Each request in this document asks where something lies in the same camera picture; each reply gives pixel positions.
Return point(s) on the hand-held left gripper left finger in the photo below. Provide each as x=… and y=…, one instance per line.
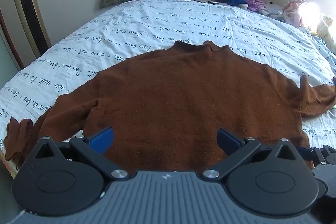
x=103, y=138

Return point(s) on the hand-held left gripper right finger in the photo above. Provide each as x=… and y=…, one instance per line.
x=227, y=140

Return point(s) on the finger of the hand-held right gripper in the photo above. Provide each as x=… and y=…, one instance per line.
x=319, y=154

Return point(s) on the brown knit sweater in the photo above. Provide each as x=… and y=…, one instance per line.
x=178, y=98

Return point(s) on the white script-print blanket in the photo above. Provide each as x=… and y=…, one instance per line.
x=110, y=40

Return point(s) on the light blue sheet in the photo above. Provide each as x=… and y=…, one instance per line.
x=324, y=50

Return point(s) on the pale yellow plush toy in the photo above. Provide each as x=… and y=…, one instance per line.
x=325, y=29

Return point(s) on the purple cloth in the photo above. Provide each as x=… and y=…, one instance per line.
x=253, y=4

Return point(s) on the pink plush toy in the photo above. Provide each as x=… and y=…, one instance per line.
x=292, y=10

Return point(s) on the gold tower fan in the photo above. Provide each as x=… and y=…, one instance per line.
x=29, y=8

